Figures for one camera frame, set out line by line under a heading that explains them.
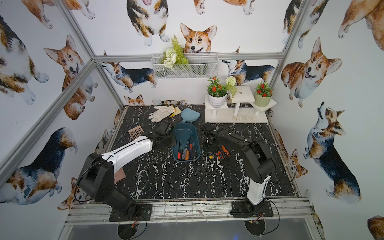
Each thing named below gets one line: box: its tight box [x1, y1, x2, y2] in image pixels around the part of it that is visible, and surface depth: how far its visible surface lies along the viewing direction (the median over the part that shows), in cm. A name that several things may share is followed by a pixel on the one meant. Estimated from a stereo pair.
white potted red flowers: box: [206, 75, 228, 109], surface depth 91 cm
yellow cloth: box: [169, 105, 182, 118], surface depth 120 cm
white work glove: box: [148, 105, 175, 123], surface depth 116 cm
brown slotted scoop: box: [128, 125, 144, 140], surface depth 108 cm
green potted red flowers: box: [254, 81, 275, 107], surface depth 95 cm
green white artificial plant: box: [160, 34, 189, 69], surface depth 82 cm
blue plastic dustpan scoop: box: [179, 108, 201, 124], surface depth 117 cm
